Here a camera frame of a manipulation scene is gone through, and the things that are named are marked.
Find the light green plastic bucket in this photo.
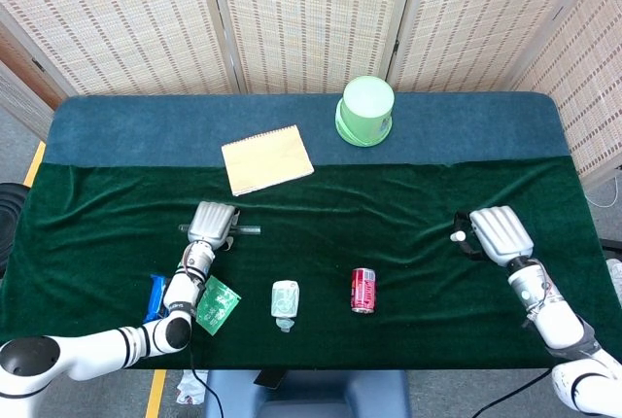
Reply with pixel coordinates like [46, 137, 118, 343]
[334, 76, 396, 149]

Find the crumpled white paper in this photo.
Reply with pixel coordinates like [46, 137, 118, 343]
[174, 368, 210, 405]

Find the blue table cloth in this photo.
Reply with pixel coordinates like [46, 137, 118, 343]
[42, 91, 570, 169]

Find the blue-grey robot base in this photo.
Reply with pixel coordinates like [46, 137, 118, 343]
[201, 367, 413, 418]

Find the thin white cable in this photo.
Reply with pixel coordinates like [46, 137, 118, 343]
[585, 184, 622, 210]

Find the clear glass test tube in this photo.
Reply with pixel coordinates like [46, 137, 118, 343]
[178, 224, 262, 236]

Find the woven bamboo folding screen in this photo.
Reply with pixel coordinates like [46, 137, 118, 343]
[0, 0, 622, 191]

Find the green printed sachet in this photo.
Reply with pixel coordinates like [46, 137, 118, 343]
[195, 275, 242, 337]

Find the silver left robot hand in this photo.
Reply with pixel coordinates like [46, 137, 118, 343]
[186, 200, 243, 251]

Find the blue cookie packet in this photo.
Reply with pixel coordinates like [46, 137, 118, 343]
[143, 273, 171, 325]

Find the dark green velvet cloth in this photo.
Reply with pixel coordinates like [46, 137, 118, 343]
[0, 155, 611, 371]

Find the black cable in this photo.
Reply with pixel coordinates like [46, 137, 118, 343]
[187, 334, 225, 418]
[473, 366, 553, 418]

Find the black round ribbed object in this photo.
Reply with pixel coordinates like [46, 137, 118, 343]
[0, 182, 31, 277]

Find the red soda can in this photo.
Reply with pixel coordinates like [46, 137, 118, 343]
[350, 266, 378, 315]

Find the cream spiral notepad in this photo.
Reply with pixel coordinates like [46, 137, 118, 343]
[221, 124, 316, 197]

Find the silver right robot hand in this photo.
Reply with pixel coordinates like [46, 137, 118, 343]
[451, 205, 535, 266]

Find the small white green bottle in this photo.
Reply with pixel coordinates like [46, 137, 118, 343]
[270, 279, 301, 333]

